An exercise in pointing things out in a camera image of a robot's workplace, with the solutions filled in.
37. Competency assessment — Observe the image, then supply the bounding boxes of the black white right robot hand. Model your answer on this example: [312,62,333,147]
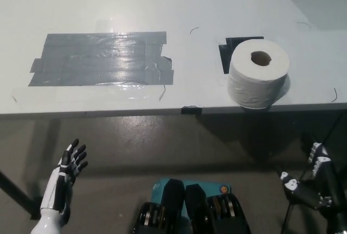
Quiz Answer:
[279,141,335,211]

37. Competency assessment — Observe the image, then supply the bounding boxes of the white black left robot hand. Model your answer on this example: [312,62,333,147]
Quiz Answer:
[40,138,89,215]

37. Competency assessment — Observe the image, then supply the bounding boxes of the white toilet paper roll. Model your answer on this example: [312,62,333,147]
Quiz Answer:
[227,38,291,110]

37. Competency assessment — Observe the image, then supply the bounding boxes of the black teal robot body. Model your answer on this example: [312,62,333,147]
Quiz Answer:
[132,177,252,234]

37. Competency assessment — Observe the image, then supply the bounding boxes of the black tape spot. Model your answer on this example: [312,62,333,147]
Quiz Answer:
[218,36,264,75]

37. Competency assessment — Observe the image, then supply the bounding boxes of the black table leg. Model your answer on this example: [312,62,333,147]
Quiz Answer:
[0,168,36,216]

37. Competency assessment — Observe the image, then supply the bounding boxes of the small black tape piece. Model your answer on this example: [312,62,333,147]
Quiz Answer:
[181,105,203,115]

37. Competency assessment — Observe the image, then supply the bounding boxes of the black cable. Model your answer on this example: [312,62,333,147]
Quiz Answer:
[281,112,345,234]

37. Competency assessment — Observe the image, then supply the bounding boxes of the grey duct tape patch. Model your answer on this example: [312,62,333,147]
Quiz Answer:
[28,31,175,87]

